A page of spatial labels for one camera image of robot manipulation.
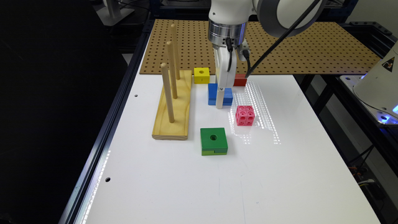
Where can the brown pegboard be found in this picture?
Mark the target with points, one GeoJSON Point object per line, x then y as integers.
{"type": "Point", "coordinates": [324, 48]}

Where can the grey monitor stand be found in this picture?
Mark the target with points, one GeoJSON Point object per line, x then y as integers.
{"type": "Point", "coordinates": [112, 13]}

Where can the rear wooden peg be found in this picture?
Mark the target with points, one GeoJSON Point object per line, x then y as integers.
{"type": "Point", "coordinates": [173, 30]}

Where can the middle wooden peg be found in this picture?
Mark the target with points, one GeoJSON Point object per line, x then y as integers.
{"type": "Point", "coordinates": [173, 82]}

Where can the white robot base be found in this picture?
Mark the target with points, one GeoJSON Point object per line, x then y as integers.
{"type": "Point", "coordinates": [377, 90]}

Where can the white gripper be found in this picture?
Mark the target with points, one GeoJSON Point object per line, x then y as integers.
{"type": "Point", "coordinates": [226, 66]}

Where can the front wooden peg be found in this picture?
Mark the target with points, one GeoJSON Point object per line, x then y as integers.
{"type": "Point", "coordinates": [167, 91]}

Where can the blue block with hole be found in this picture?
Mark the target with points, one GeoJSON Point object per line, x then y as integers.
{"type": "Point", "coordinates": [212, 93]}

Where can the pink interlocking cube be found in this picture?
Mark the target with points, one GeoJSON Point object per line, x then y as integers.
{"type": "Point", "coordinates": [245, 115]}

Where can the wooden peg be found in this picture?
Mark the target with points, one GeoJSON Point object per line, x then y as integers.
{"type": "Point", "coordinates": [173, 82]}
{"type": "Point", "coordinates": [173, 30]}
{"type": "Point", "coordinates": [167, 91]}

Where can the yellow block with hole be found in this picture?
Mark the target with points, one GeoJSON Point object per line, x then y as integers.
{"type": "Point", "coordinates": [201, 75]}

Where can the red block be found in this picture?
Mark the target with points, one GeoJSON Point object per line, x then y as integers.
{"type": "Point", "coordinates": [240, 80]}

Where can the green block with hole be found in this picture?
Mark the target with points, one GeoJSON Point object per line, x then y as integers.
{"type": "Point", "coordinates": [213, 141]}

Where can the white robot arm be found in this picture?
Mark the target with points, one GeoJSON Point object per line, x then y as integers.
{"type": "Point", "coordinates": [228, 20]}

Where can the wooden peg base board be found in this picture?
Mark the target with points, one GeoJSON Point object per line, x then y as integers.
{"type": "Point", "coordinates": [178, 130]}

